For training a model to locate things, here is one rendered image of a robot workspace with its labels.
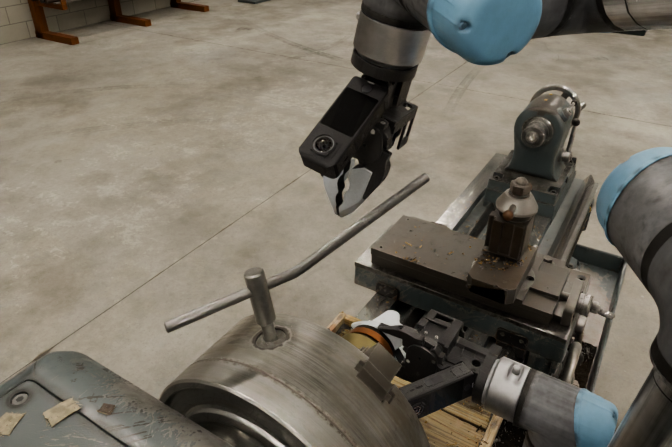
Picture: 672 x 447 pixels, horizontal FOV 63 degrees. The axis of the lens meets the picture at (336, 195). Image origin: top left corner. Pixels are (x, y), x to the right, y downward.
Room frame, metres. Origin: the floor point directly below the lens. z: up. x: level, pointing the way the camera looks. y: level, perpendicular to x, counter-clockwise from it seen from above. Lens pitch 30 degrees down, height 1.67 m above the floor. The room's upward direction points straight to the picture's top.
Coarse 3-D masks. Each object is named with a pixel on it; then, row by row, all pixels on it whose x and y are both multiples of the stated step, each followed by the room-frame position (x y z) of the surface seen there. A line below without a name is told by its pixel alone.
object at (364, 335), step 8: (360, 328) 0.59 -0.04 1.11; (368, 328) 0.59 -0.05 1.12; (376, 328) 0.59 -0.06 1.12; (344, 336) 0.58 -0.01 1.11; (352, 336) 0.57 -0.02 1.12; (360, 336) 0.57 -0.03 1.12; (368, 336) 0.57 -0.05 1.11; (376, 336) 0.57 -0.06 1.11; (384, 336) 0.58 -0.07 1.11; (360, 344) 0.55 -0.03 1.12; (368, 344) 0.55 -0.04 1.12; (384, 344) 0.56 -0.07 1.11; (392, 344) 0.57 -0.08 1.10; (392, 352) 0.56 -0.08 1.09
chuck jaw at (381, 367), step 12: (360, 348) 0.53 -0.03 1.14; (372, 348) 0.47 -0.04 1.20; (384, 348) 0.47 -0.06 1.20; (372, 360) 0.45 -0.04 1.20; (384, 360) 0.45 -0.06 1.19; (396, 360) 0.46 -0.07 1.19; (360, 372) 0.41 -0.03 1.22; (372, 372) 0.42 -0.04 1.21; (384, 372) 0.44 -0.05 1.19; (396, 372) 0.44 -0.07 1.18; (372, 384) 0.41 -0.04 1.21; (384, 384) 0.41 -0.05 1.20; (384, 396) 0.40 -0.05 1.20
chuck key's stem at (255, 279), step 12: (252, 276) 0.45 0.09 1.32; (264, 276) 0.45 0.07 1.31; (252, 288) 0.45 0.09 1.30; (264, 288) 0.45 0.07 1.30; (252, 300) 0.45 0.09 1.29; (264, 300) 0.44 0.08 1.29; (264, 312) 0.44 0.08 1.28; (264, 324) 0.44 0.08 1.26; (264, 336) 0.44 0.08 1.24; (276, 336) 0.45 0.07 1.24
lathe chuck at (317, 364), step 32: (288, 320) 0.47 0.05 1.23; (224, 352) 0.44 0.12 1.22; (256, 352) 0.43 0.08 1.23; (288, 352) 0.42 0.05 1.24; (320, 352) 0.42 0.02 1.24; (352, 352) 0.43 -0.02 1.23; (288, 384) 0.38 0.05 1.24; (320, 384) 0.39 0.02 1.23; (352, 384) 0.39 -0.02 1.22; (352, 416) 0.36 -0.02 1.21; (384, 416) 0.38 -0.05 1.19; (416, 416) 0.40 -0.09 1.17
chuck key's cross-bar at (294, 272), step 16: (400, 192) 0.56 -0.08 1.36; (384, 208) 0.54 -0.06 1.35; (352, 224) 0.52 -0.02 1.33; (368, 224) 0.52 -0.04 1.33; (336, 240) 0.50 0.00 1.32; (320, 256) 0.49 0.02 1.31; (288, 272) 0.47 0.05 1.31; (304, 272) 0.48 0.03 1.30; (208, 304) 0.43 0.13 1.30; (224, 304) 0.43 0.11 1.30; (176, 320) 0.41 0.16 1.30; (192, 320) 0.41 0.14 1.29
